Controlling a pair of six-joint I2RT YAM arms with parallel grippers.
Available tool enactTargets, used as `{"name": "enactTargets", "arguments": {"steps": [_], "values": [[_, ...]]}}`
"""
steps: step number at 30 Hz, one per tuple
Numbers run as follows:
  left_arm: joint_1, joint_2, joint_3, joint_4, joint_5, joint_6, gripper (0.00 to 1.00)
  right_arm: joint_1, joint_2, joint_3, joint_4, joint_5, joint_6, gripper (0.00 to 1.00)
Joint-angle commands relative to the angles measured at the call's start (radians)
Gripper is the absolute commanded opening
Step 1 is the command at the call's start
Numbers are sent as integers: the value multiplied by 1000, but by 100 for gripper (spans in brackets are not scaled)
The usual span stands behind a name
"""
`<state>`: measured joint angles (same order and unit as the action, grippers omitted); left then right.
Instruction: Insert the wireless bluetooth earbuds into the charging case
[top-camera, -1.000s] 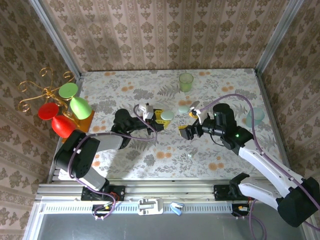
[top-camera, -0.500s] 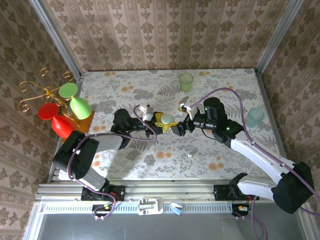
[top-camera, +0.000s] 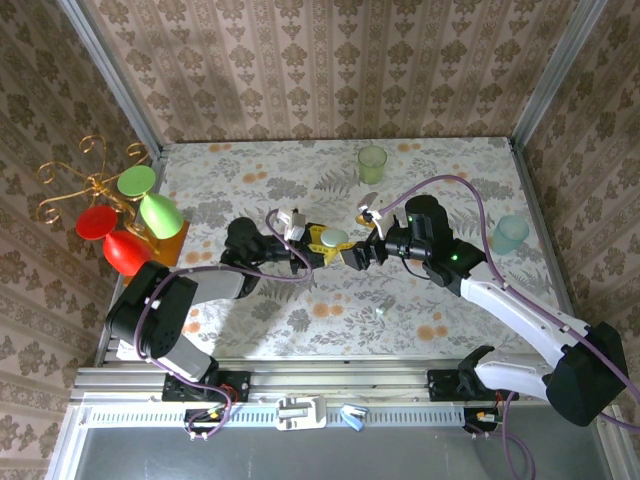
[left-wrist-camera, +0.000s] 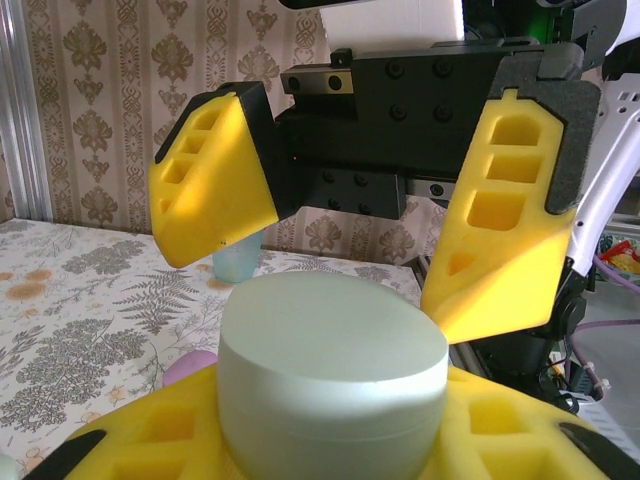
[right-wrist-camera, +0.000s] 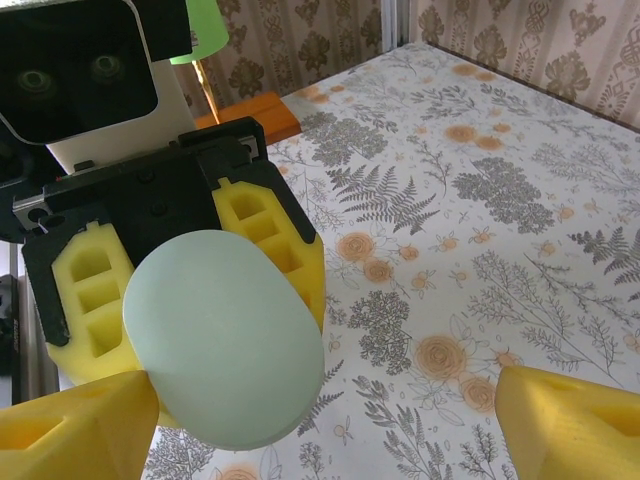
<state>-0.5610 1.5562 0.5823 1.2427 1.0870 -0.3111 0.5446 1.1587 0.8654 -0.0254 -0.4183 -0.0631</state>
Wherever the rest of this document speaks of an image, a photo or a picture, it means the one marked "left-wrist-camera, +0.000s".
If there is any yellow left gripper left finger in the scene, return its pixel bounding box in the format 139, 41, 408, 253
22, 360, 261, 480

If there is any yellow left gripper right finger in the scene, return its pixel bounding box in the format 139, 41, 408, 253
413, 366, 617, 480

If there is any blue translucent plastic cup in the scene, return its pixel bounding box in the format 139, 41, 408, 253
211, 233, 265, 286

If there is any red yellow snack packet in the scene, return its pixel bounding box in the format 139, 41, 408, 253
597, 238, 640, 275

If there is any white slotted cable duct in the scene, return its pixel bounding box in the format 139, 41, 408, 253
574, 389, 640, 451

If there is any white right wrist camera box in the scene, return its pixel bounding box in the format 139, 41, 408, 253
278, 0, 467, 52

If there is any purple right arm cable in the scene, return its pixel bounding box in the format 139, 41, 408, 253
572, 249, 640, 396

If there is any aluminium frame post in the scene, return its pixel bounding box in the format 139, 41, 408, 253
0, 0, 54, 224

